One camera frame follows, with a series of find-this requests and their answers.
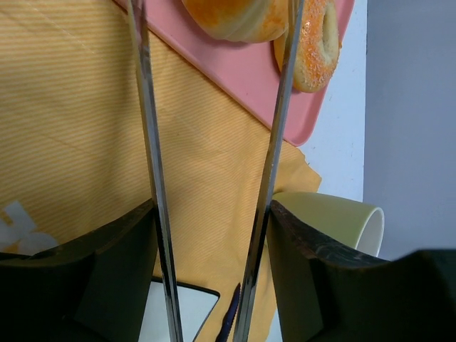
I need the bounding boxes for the white square plate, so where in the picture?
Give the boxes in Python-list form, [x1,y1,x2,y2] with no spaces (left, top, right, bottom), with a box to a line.
[138,279,220,342]

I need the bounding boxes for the round knotted bread bun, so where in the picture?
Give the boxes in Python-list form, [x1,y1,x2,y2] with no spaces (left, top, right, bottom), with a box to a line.
[182,0,289,43]

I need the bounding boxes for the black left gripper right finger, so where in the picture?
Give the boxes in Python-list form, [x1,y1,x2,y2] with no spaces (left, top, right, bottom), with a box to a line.
[267,201,455,341]

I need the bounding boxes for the sugared orange donut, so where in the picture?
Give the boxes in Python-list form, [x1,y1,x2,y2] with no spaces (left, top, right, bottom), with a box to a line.
[294,0,340,93]

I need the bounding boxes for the orange placemat cloth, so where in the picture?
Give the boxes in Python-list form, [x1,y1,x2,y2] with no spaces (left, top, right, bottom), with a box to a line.
[0,0,323,342]

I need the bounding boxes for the pink tray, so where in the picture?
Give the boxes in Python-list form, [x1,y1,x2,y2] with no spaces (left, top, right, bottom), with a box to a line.
[145,0,355,146]

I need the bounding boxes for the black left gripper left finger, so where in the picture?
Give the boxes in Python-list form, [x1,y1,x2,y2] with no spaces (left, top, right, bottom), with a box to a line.
[1,201,157,341]

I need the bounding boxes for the light green mug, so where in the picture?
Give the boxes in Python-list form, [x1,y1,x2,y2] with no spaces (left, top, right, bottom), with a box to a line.
[273,192,385,257]

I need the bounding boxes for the purple knife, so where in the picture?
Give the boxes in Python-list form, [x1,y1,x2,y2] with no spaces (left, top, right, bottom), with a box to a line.
[215,283,241,342]

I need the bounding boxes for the metal tongs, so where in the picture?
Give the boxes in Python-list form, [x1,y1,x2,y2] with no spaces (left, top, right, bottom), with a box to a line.
[126,1,304,341]

